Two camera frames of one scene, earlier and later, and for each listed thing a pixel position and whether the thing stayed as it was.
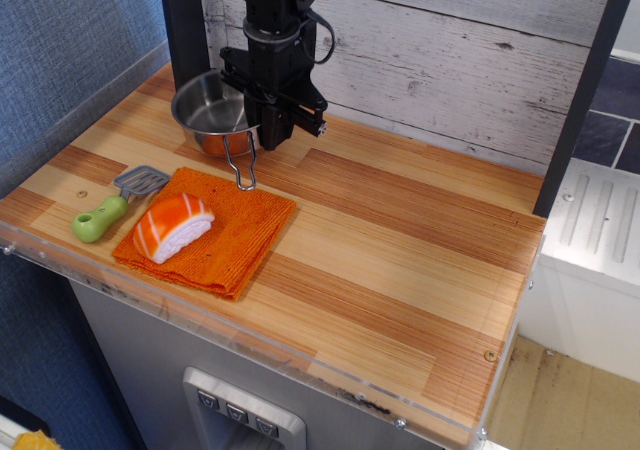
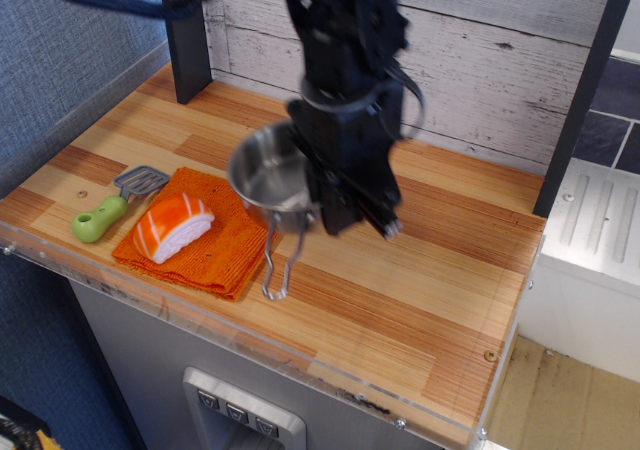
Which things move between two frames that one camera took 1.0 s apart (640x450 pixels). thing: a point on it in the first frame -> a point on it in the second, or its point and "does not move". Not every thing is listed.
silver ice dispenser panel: (229, 416) does not move
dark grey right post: (589, 81) does not move
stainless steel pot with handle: (211, 112) -> (269, 172)
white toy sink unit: (583, 298) does not move
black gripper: (275, 78) -> (352, 173)
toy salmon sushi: (172, 225) does not move
